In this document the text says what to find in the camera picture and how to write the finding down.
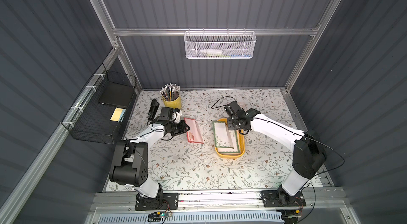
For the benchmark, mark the green bordered stationery paper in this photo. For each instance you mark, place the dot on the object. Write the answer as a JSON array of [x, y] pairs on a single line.
[[222, 136]]

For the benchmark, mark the bundle of pencils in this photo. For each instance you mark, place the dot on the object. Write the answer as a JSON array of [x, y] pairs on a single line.
[[170, 92]]

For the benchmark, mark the yellow storage tray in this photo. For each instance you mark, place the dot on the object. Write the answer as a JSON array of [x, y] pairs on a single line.
[[240, 140]]

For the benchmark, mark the yellow pencil cup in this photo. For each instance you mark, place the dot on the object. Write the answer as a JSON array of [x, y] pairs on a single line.
[[173, 104]]

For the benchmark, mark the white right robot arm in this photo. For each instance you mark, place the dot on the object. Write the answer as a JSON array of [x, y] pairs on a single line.
[[308, 153]]

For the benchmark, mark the yellow sticky notes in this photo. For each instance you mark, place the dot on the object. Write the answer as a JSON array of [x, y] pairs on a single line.
[[118, 114]]

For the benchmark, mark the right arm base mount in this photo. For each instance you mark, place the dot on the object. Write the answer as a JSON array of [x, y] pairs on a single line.
[[279, 198]]

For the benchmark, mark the black notebook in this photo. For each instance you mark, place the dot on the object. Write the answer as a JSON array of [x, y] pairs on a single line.
[[117, 95]]

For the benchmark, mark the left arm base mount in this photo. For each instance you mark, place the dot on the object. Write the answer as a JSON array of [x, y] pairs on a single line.
[[162, 202]]

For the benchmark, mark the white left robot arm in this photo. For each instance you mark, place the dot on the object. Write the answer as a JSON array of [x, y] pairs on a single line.
[[130, 159]]

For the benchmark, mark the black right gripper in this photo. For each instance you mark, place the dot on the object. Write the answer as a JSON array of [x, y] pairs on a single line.
[[237, 119]]

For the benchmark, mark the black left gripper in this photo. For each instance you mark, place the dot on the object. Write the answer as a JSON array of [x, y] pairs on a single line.
[[179, 128]]

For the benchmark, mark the white glue bottle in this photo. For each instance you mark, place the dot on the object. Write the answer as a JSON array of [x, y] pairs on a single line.
[[211, 52]]

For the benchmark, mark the red bordered stationery paper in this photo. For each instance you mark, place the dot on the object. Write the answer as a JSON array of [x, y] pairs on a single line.
[[194, 134]]

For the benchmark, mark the black wire wall basket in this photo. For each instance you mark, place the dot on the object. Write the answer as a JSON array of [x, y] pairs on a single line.
[[89, 120]]

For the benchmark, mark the white mesh wall basket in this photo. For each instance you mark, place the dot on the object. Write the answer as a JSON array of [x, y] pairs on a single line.
[[235, 45]]

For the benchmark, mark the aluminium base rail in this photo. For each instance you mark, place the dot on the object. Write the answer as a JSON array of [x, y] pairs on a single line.
[[219, 200]]

